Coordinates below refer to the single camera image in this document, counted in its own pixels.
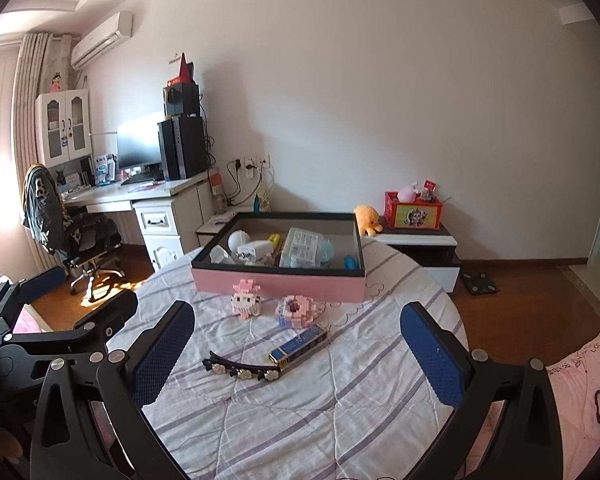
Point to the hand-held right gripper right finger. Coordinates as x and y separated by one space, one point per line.
430 355

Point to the white charger plug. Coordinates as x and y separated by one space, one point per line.
255 252

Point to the white round device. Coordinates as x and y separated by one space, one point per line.
240 241

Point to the pink storage box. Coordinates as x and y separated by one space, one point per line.
280 285

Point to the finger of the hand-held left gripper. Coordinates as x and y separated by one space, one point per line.
40 280
117 310

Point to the computer monitor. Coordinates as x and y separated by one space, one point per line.
137 140

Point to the small doll figure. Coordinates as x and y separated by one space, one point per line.
56 83

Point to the small clear plastic item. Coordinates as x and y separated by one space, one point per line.
219 256

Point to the orange cap bottle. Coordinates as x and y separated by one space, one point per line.
217 192

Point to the small blue item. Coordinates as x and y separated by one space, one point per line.
350 262

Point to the blue harmonica box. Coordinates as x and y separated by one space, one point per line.
300 344

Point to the pink plush toy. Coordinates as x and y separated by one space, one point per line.
408 193

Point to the red storage crate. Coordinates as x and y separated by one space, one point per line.
412 215

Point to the black speaker box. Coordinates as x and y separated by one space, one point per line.
182 100

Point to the black flower hair clip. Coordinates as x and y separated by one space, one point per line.
242 372

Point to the small yellow item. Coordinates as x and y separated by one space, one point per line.
274 240

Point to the black keyboard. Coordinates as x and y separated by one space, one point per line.
140 178

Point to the red white carton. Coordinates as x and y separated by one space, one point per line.
181 71

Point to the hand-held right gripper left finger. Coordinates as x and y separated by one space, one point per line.
165 355

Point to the white desk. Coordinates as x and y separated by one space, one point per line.
160 225

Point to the black office chair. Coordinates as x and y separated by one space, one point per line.
87 240

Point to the white wall sockets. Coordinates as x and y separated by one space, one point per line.
250 161

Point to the pink purple block donut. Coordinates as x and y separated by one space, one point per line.
297 312

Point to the black printed jacket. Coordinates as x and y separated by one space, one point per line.
42 205

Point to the white air conditioner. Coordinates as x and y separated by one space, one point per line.
102 40

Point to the beige curtain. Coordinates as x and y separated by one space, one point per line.
27 110

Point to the white glass door cabinet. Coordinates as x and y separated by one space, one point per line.
62 127

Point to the clear green label packet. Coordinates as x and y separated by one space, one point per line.
305 247

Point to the black computer tower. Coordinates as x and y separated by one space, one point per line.
182 147

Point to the pink white block figure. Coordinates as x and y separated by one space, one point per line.
246 299

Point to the black bathroom scale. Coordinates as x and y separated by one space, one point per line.
480 284

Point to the pink printed blanket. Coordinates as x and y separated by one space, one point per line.
575 410

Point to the small red white item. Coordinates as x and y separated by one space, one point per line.
430 190

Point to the orange plush toy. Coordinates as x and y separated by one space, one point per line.
367 219

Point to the black white nightstand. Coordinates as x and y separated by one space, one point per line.
420 245

